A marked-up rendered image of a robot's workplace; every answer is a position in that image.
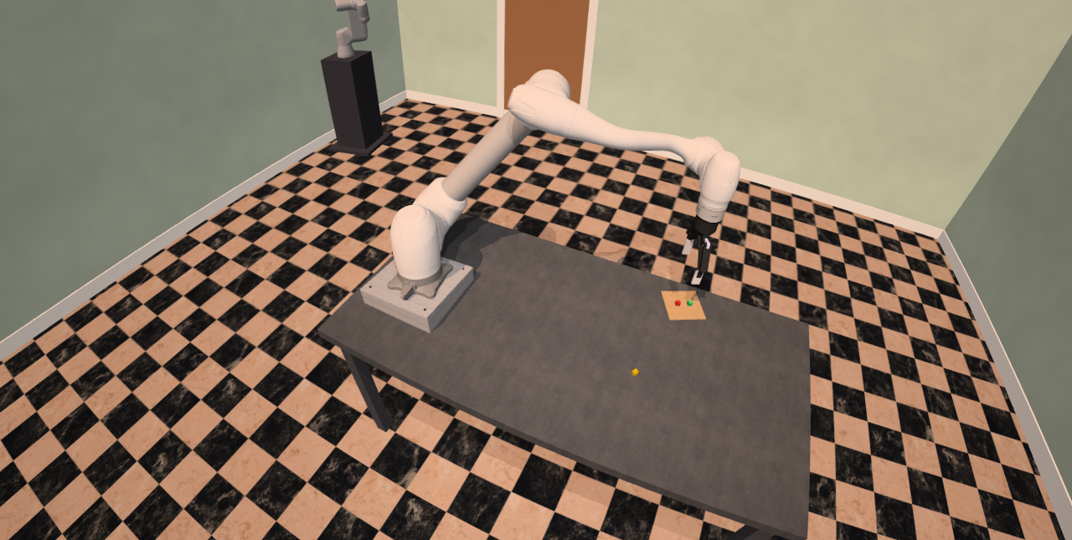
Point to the orange mat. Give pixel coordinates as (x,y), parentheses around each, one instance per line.
(682,312)

